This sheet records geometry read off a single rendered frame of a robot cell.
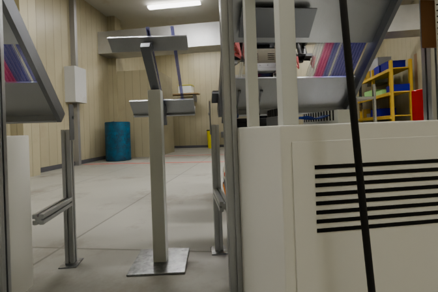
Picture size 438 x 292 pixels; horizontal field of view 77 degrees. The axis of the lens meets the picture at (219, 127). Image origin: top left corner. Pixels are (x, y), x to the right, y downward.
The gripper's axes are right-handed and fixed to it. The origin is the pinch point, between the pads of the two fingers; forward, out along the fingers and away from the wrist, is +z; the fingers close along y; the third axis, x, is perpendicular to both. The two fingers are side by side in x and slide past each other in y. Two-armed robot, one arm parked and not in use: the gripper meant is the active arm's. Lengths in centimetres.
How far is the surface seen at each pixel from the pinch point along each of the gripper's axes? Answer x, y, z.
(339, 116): -10, 22, 49
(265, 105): 26.7, 14.8, 3.8
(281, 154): -31, -9, 78
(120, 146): 408, -173, -284
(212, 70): 499, 63, -677
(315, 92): 19.2, 39.4, 3.0
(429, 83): -12, 60, 36
